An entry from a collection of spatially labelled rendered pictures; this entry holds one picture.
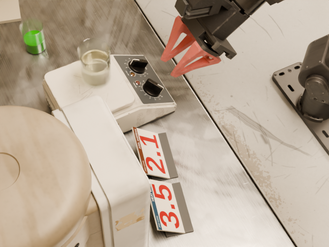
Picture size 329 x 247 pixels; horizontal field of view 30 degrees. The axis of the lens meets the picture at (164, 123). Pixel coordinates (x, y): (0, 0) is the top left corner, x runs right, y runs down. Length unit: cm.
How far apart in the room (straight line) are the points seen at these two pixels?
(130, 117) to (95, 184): 68
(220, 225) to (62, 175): 68
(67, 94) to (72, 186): 69
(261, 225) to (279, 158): 13
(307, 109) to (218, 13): 28
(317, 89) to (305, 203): 19
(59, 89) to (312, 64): 42
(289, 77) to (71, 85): 41
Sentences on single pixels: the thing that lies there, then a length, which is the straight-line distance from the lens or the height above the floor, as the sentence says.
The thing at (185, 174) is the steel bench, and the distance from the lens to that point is 104.
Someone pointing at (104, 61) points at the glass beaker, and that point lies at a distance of 98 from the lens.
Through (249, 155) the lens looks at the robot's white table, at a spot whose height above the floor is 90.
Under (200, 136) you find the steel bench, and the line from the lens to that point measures 108.
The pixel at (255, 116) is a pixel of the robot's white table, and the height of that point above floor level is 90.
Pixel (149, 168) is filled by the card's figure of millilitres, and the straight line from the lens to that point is 101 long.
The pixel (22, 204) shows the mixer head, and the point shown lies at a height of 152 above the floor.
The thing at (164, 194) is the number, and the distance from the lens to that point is 100.
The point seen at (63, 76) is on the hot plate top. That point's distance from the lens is 105.
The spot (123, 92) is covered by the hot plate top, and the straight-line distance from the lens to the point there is 102.
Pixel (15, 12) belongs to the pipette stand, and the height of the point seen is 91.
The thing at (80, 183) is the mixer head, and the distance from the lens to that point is 35.
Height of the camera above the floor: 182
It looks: 58 degrees down
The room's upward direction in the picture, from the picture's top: 4 degrees clockwise
